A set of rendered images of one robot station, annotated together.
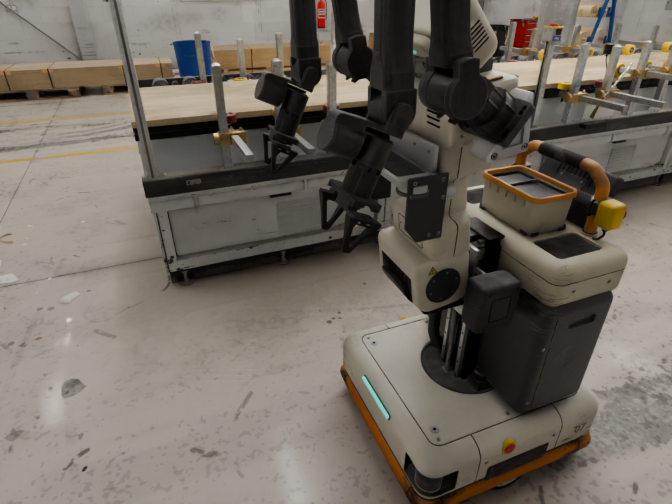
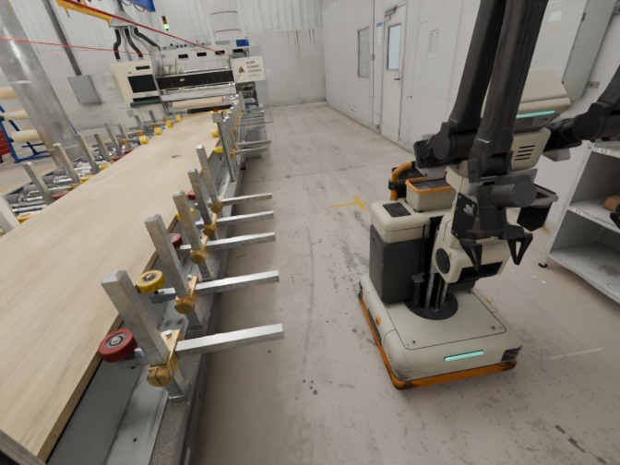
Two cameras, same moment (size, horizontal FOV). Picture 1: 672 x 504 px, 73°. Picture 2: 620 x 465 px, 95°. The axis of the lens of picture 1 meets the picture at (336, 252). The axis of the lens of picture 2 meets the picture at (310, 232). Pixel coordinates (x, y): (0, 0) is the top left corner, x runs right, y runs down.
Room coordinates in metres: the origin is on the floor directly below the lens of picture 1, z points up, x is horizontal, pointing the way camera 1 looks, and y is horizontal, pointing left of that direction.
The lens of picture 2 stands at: (1.41, 0.81, 1.46)
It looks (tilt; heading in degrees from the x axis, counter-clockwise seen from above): 31 degrees down; 287
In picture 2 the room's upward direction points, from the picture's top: 6 degrees counter-clockwise
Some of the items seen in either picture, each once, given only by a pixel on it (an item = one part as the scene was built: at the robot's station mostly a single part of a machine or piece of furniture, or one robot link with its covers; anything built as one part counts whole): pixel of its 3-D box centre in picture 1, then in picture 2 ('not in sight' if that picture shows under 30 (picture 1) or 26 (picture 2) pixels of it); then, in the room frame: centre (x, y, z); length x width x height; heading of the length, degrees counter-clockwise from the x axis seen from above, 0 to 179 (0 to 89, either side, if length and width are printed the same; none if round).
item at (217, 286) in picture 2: (295, 138); (217, 287); (1.96, 0.18, 0.82); 0.43 x 0.03 x 0.04; 23
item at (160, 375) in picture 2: (229, 137); (166, 357); (1.95, 0.46, 0.83); 0.14 x 0.06 x 0.05; 113
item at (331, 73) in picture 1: (331, 118); (196, 247); (2.13, 0.02, 0.87); 0.04 x 0.04 x 0.48; 23
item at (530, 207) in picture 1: (524, 198); (433, 193); (1.19, -0.54, 0.87); 0.23 x 0.15 x 0.11; 22
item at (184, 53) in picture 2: not in sight; (214, 105); (4.41, -4.06, 0.95); 1.65 x 0.70 x 1.90; 23
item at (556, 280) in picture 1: (500, 282); (427, 244); (1.18, -0.52, 0.59); 0.55 x 0.34 x 0.83; 22
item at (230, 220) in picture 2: not in sight; (230, 220); (2.15, -0.28, 0.82); 0.43 x 0.03 x 0.04; 23
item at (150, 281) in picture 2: not in sight; (155, 289); (2.14, 0.25, 0.85); 0.08 x 0.08 x 0.11
